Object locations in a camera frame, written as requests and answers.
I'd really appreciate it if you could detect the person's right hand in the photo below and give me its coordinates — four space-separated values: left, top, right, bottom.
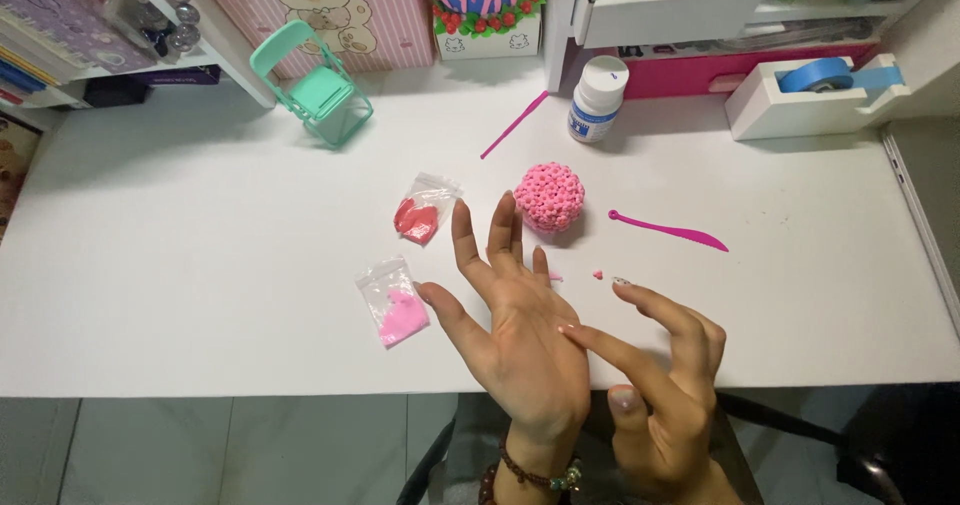
558 276 729 500

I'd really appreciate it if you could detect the dark purple box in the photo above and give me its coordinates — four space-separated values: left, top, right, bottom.
132 65 223 88

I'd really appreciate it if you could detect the small white printed box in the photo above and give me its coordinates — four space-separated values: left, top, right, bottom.
434 16 543 62

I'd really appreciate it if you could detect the silver laptop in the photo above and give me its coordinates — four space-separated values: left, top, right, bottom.
882 115 960 318

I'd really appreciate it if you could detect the person's left hand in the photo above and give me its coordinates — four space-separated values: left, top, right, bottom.
413 190 594 447

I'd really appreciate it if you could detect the blue tape roll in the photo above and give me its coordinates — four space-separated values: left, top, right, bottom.
775 57 905 95

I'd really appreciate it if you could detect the brown bead bracelet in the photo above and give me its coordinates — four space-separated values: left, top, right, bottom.
498 436 585 492

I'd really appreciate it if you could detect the dark red bead bracelet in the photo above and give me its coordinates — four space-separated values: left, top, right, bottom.
477 463 502 505

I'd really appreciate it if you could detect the pink plastic clay stick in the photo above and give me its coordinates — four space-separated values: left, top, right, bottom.
480 90 550 161

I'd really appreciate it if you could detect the white shelf with books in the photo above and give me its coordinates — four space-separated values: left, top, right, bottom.
0 0 279 132

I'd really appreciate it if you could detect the clear bag of pink clay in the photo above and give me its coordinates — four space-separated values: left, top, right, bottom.
354 256 432 350

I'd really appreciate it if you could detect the pink clay flower ball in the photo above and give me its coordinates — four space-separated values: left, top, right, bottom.
513 162 587 236

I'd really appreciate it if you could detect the white desk drawer organizer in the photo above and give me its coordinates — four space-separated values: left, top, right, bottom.
543 0 960 95

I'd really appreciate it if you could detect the pink drawer box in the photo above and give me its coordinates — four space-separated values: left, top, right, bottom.
616 43 880 101

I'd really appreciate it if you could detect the clear bag of red clay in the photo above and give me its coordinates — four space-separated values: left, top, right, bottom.
393 172 463 247

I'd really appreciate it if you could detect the white tape dispenser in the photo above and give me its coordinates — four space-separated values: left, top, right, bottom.
724 53 913 142

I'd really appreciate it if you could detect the pink striped bear box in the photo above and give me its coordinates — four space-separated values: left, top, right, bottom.
187 0 436 80

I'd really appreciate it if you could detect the pink plastic clay knife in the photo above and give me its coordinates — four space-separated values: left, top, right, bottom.
607 208 730 254

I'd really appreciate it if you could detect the mint green mini folding chair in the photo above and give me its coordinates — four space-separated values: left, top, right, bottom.
249 19 375 149

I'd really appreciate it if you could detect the white bottle with blue label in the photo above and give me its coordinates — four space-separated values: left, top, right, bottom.
567 55 630 144

